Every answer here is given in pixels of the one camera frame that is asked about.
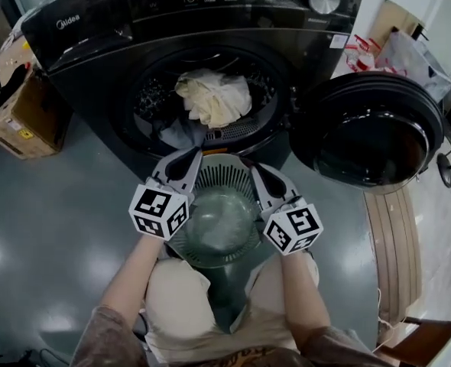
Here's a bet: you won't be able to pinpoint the cream white clothes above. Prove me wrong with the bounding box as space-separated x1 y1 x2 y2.
174 67 254 128

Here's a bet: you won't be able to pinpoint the wooden slatted platform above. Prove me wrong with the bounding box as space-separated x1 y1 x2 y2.
362 183 426 326

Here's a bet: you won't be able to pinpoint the grey plastic laundry basket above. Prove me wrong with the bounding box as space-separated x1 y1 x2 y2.
163 151 267 269

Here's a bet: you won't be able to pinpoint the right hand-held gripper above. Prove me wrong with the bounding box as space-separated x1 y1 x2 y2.
249 162 323 257

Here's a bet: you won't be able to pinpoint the person's brown printed t-shirt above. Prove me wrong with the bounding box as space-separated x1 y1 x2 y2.
72 306 388 367

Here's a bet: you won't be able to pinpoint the clear plastic bin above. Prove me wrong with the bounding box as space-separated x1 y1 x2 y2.
374 28 451 103

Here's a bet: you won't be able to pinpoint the group of red lidded containers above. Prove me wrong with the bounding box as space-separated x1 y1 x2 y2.
342 32 388 73

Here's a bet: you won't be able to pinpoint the person's left forearm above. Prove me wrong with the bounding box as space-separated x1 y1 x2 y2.
98 235 164 321

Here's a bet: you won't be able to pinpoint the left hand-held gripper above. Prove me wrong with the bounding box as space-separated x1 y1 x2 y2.
128 147 204 242

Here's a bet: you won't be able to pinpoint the person's beige shorts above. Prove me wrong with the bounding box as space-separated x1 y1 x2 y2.
144 253 321 363

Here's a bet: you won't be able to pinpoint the person's right forearm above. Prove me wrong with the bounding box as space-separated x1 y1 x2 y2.
280 249 333 333

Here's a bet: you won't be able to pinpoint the brown cardboard box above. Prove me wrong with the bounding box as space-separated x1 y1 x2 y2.
0 38 74 161

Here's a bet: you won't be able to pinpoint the dark grey garment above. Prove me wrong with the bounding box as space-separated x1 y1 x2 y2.
151 116 208 153

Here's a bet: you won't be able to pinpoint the white topped wooden table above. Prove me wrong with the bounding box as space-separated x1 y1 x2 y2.
374 317 451 367

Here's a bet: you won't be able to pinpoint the black washing machine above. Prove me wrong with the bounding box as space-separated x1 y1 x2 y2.
21 0 368 185

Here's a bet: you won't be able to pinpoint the cardboard sheet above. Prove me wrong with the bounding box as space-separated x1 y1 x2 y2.
370 0 427 54

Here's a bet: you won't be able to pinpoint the black round washing machine door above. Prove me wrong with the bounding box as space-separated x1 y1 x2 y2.
288 70 446 196

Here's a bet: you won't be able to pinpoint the white cable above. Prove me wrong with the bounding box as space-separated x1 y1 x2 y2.
375 287 403 352

